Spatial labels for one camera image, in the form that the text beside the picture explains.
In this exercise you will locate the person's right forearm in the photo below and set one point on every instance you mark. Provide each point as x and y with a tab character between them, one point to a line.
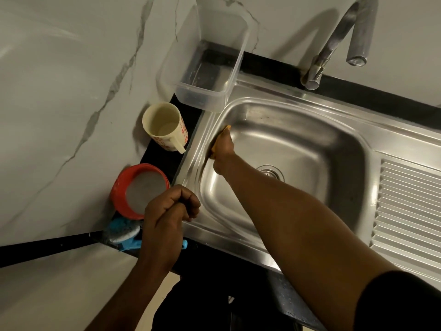
299	230

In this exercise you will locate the stainless steel sink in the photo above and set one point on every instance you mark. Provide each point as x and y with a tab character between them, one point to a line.
310	141

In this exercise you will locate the grey metal appliance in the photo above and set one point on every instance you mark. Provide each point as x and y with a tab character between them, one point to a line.
62	293

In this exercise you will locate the red round soap tub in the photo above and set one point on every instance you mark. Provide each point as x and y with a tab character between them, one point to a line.
119	189

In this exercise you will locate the cream floral mug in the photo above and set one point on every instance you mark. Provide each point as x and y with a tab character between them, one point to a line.
162	124

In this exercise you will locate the orange sponge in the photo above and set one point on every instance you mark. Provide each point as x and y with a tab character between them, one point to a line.
215	143

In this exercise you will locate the person's left forearm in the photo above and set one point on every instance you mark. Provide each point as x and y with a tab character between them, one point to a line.
124	299

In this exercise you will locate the person's left hand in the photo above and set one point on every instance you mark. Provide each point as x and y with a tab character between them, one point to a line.
165	227

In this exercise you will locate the round metal drain strainer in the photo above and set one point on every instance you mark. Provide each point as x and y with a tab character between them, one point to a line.
272	170

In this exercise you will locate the clear plastic container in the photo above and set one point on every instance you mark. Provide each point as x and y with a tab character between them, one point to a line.
179	58

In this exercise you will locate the person's black clothing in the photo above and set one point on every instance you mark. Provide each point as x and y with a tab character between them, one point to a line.
396	303

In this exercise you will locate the person's right hand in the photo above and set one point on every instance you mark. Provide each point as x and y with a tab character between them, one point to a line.
222	149

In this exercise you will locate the chrome faucet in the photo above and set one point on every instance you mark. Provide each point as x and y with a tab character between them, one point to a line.
358	34

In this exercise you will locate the blue brush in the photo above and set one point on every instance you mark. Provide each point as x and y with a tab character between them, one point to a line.
122	234

